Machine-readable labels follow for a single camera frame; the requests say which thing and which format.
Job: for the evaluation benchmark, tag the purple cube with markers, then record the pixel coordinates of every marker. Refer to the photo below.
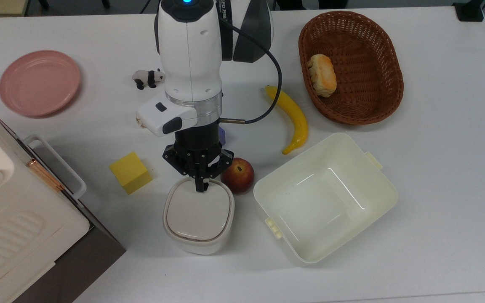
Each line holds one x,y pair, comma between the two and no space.
222,135

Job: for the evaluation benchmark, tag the crumpled white paper ball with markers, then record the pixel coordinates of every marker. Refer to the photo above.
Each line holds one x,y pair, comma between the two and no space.
140,122

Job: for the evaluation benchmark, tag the brown wicker basket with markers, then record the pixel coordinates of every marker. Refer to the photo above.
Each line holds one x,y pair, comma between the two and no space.
364,84

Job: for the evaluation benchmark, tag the pink plate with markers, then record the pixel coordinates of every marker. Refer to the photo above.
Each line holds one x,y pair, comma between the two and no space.
39,83

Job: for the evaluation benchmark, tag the white lidded trash can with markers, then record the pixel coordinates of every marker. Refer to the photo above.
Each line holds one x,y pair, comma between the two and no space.
198,219

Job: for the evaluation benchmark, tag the bread loaf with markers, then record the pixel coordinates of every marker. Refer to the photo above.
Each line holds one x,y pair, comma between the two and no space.
322,75

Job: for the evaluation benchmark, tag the cream plastic storage bin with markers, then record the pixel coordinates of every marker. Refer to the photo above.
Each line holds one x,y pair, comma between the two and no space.
326,202

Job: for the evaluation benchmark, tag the yellow cube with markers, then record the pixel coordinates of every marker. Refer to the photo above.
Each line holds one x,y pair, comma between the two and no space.
130,172

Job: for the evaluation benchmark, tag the yellow banana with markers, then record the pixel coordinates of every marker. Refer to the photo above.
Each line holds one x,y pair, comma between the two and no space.
295,120

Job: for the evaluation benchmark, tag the panda toy figure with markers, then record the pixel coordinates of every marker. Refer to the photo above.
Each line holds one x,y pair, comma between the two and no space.
145,78

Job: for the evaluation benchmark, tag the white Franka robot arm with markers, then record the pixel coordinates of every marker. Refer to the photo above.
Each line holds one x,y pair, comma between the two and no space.
190,63

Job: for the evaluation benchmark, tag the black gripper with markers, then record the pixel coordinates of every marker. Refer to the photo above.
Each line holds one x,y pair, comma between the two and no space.
196,155

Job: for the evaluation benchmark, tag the red apple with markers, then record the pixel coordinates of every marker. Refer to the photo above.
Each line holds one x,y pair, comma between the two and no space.
240,176

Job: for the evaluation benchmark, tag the brown and cream cabinet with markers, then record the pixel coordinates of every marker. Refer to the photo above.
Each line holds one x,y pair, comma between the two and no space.
19,227

